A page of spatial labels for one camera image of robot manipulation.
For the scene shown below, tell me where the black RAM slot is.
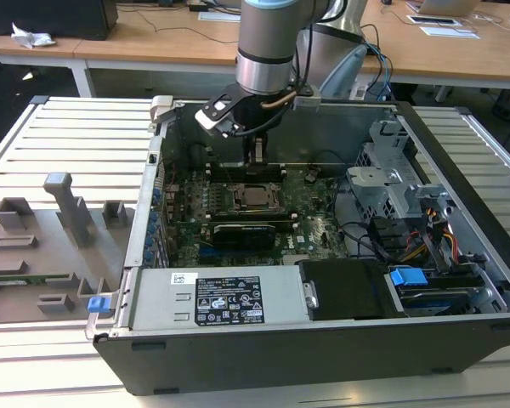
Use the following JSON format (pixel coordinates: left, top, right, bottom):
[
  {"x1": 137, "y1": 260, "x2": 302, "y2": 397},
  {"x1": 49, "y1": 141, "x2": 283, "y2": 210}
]
[
  {"x1": 208, "y1": 171, "x2": 285, "y2": 178},
  {"x1": 208, "y1": 174, "x2": 285, "y2": 183},
  {"x1": 211, "y1": 210, "x2": 298, "y2": 218},
  {"x1": 211, "y1": 214, "x2": 298, "y2": 222},
  {"x1": 207, "y1": 167, "x2": 284, "y2": 173},
  {"x1": 212, "y1": 223, "x2": 300, "y2": 233},
  {"x1": 207, "y1": 162, "x2": 284, "y2": 169}
]

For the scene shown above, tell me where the CPU socket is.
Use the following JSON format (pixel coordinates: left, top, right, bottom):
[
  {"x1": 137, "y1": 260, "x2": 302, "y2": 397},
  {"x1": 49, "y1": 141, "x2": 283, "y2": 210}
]
[{"x1": 230, "y1": 181, "x2": 288, "y2": 214}]

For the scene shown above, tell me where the black graphics card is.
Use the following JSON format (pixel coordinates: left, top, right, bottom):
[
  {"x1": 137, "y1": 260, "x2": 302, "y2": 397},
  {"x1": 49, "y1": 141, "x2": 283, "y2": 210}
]
[{"x1": 212, "y1": 223, "x2": 277, "y2": 252}]

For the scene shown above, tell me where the green motherboard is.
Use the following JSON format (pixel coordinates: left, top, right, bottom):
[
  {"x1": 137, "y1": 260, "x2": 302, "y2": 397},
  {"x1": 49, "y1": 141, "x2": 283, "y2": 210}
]
[{"x1": 161, "y1": 161, "x2": 354, "y2": 269}]

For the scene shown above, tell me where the pale blue teach pendant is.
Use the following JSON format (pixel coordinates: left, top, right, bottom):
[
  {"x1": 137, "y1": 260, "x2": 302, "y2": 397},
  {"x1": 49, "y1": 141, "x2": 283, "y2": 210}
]
[{"x1": 318, "y1": 42, "x2": 369, "y2": 98}]

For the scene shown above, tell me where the white paper sheet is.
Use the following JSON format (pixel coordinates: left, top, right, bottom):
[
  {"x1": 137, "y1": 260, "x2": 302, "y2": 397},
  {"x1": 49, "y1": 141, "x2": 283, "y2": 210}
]
[
  {"x1": 197, "y1": 11, "x2": 243, "y2": 23},
  {"x1": 419, "y1": 25, "x2": 480, "y2": 41}
]

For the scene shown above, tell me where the metal drive cage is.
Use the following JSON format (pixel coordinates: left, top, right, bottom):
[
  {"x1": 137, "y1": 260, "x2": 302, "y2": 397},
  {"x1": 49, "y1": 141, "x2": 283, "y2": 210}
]
[{"x1": 346, "y1": 120, "x2": 456, "y2": 224}]

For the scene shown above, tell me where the wooden desk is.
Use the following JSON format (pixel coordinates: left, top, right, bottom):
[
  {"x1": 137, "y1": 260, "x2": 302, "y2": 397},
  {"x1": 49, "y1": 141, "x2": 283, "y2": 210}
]
[
  {"x1": 0, "y1": 2, "x2": 240, "y2": 99},
  {"x1": 359, "y1": 0, "x2": 510, "y2": 103}
]

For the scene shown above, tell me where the black plastic shroud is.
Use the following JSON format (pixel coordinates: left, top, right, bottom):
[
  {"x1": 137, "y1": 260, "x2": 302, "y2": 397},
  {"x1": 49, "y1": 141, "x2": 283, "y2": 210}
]
[{"x1": 299, "y1": 258, "x2": 394, "y2": 320}]

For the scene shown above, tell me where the grey power supply unit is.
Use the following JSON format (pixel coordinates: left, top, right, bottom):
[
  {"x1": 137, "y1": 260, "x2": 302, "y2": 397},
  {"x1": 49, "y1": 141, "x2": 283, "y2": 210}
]
[{"x1": 129, "y1": 266, "x2": 312, "y2": 333}]

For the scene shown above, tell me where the hard disk in blue carrier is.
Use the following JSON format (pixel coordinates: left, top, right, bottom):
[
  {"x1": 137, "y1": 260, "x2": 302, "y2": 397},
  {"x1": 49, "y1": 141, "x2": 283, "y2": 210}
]
[{"x1": 386, "y1": 265, "x2": 488, "y2": 318}]

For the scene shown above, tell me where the white framed tablet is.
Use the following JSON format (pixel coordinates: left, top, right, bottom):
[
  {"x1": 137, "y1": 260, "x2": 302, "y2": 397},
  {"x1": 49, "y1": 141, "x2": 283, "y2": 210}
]
[{"x1": 406, "y1": 14, "x2": 463, "y2": 27}]

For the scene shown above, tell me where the black grey PC case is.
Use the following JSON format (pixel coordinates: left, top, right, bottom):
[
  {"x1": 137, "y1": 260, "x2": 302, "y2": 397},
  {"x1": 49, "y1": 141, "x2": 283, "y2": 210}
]
[{"x1": 92, "y1": 95, "x2": 510, "y2": 399}]

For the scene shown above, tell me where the blue case latch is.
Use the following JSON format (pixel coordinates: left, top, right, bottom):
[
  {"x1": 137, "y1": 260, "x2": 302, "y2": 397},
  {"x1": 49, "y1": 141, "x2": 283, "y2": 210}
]
[{"x1": 87, "y1": 297, "x2": 114, "y2": 316}]

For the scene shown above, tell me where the silver laptop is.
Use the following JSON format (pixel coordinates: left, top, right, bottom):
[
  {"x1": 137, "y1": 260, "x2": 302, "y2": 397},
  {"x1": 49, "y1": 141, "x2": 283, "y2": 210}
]
[{"x1": 417, "y1": 0, "x2": 480, "y2": 16}]

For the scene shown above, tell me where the black computer tower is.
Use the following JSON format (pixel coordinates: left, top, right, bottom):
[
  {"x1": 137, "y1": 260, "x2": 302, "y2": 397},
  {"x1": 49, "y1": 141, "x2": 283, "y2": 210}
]
[{"x1": 0, "y1": 0, "x2": 120, "y2": 42}]

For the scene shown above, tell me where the grey parts rack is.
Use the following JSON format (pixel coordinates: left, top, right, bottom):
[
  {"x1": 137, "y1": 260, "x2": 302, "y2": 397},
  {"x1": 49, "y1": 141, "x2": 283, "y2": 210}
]
[{"x1": 0, "y1": 172, "x2": 138, "y2": 325}]

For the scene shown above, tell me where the crumpled white paper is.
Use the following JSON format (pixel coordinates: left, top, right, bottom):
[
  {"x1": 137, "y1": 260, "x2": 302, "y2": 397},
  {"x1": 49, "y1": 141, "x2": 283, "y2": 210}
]
[{"x1": 9, "y1": 22, "x2": 57, "y2": 48}]

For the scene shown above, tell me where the green RAM stick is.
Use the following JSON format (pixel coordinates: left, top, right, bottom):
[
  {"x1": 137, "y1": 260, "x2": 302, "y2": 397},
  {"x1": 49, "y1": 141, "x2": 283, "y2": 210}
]
[{"x1": 0, "y1": 274, "x2": 73, "y2": 286}]

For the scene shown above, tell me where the brown wrist cable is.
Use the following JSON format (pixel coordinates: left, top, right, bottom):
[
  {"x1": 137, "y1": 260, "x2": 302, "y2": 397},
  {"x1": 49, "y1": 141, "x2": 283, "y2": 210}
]
[{"x1": 260, "y1": 90, "x2": 298, "y2": 113}]

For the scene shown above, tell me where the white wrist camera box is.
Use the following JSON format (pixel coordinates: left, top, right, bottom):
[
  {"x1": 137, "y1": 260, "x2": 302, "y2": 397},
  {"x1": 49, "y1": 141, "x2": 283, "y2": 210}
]
[{"x1": 194, "y1": 106, "x2": 240, "y2": 139}]

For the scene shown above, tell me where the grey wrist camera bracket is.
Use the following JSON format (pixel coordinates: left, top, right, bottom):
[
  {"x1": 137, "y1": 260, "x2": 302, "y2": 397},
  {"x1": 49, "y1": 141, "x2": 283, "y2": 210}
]
[{"x1": 294, "y1": 87, "x2": 323, "y2": 110}]

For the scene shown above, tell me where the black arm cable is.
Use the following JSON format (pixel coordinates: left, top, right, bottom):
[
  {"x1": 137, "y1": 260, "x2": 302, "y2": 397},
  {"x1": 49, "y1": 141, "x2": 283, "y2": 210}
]
[{"x1": 295, "y1": 0, "x2": 382, "y2": 93}]

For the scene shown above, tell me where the blue cable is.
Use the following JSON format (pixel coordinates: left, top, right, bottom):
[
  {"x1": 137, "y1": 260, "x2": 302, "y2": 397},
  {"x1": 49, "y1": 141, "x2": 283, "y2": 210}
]
[{"x1": 364, "y1": 41, "x2": 395, "y2": 103}]

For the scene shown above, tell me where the yellow red wire bundle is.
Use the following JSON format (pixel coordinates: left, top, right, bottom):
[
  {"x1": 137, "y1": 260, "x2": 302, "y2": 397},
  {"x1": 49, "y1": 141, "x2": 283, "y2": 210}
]
[{"x1": 401, "y1": 206, "x2": 460, "y2": 264}]

